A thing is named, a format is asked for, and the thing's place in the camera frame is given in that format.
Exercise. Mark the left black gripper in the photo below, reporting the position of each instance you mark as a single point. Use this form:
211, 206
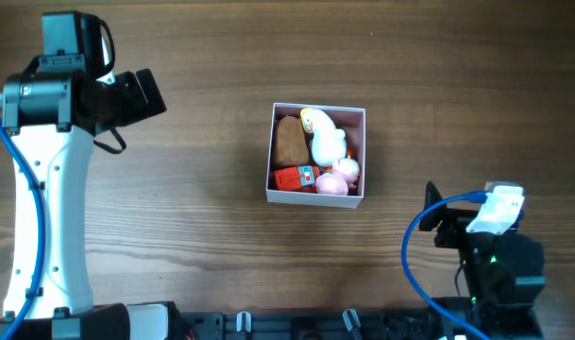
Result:
139, 108

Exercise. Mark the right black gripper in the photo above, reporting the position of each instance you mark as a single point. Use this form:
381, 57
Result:
455, 222

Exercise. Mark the pink pig toy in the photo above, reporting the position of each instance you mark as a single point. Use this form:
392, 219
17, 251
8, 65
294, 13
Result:
340, 179

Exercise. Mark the white plush duck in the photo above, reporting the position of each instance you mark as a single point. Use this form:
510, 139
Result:
329, 142

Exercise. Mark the red toy truck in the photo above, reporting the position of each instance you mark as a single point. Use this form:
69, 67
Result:
297, 179

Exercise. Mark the brown plush toy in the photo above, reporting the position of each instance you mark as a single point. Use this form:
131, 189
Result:
290, 147

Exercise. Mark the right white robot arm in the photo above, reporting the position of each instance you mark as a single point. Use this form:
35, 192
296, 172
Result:
503, 269

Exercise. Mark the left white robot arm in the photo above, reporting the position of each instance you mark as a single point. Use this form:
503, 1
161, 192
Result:
48, 126

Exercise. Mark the white box pink inside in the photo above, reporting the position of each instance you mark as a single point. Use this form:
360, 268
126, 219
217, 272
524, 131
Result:
353, 122

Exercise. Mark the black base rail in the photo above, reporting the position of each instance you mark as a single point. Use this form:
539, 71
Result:
310, 325

